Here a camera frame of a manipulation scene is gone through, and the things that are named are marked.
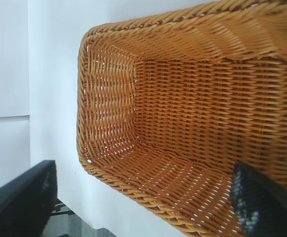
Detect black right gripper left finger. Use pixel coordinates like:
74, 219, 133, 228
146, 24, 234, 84
0, 159, 59, 237

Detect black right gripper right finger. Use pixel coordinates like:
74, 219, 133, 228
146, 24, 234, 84
229, 162, 287, 237

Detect brown woven wicker basket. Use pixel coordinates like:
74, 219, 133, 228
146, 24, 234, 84
76, 0, 287, 237

